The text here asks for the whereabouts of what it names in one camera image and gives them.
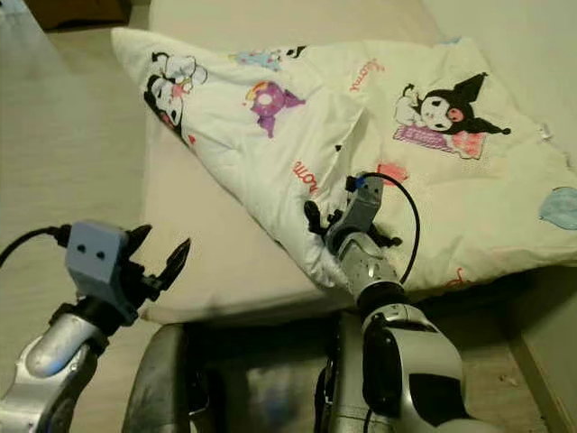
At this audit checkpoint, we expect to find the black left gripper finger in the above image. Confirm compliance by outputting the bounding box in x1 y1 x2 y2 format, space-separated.
124 224 153 260
156 237 193 292

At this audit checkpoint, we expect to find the cream white duvet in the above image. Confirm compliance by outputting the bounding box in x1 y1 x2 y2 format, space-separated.
112 27 577 297

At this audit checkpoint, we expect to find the grey robot left leg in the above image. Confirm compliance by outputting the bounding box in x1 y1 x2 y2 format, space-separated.
120 322 210 433

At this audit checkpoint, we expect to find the dark brown box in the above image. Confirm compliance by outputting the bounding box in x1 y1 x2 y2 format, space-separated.
24 0 133 32

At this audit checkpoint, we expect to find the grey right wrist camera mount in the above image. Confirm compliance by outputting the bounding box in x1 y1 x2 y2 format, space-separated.
341 173 387 240

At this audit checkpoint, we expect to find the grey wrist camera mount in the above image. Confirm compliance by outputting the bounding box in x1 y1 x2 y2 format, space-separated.
65 219 142 314
341 173 387 240

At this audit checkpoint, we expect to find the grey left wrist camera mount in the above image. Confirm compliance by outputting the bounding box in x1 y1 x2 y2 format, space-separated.
65 219 142 314

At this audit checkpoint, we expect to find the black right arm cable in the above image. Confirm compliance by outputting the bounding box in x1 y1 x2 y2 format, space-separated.
368 170 423 284

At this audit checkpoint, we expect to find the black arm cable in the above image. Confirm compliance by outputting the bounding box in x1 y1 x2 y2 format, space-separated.
368 170 423 284
0 225 75 269

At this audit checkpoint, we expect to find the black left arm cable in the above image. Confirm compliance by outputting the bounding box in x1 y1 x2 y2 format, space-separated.
0 225 75 269

